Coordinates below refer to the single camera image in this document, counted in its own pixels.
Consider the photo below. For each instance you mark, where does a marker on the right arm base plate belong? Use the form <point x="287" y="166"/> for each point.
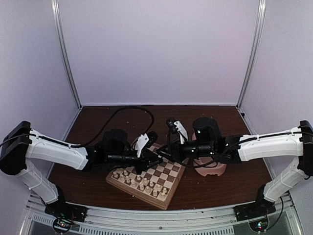
<point x="253" y="210"/>

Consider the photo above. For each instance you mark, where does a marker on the right aluminium frame post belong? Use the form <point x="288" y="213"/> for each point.
<point x="259" y="25"/>

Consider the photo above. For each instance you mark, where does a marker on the white king piece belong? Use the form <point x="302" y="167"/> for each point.
<point x="145" y="181"/>

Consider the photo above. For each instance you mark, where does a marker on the front aluminium rail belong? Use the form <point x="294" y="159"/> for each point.
<point x="211" y="221"/>

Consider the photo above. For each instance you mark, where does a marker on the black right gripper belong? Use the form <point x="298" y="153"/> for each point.
<point x="175" y="152"/>

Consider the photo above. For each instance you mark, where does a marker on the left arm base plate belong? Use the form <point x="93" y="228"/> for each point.
<point x="67" y="211"/>

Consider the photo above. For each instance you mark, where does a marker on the wooden chess board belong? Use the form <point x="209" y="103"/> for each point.
<point x="166" y="174"/>

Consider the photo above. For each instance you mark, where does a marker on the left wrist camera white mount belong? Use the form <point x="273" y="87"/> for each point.
<point x="145" y="140"/>

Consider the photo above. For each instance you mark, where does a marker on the aluminium frame post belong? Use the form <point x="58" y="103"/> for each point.
<point x="259" y="25"/>
<point x="65" y="58"/>

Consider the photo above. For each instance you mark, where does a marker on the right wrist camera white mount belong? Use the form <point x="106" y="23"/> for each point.
<point x="176" y="128"/>

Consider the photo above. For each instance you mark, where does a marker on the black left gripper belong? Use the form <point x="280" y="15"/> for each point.
<point x="146" y="155"/>

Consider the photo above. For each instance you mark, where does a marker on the pink double bowl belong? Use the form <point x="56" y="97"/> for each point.
<point x="213" y="169"/>

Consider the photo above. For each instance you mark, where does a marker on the left aluminium frame post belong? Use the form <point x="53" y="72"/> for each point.
<point x="65" y="58"/>

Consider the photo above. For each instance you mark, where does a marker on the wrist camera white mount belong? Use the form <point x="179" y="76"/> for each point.
<point x="145" y="140"/>
<point x="176" y="128"/>

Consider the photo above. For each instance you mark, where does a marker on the white rook piece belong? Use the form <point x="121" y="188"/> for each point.
<point x="163" y="195"/>

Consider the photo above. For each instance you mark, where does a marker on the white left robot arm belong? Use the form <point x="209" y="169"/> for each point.
<point x="23" y="144"/>

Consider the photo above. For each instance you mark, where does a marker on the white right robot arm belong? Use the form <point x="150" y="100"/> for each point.
<point x="209" y="142"/>

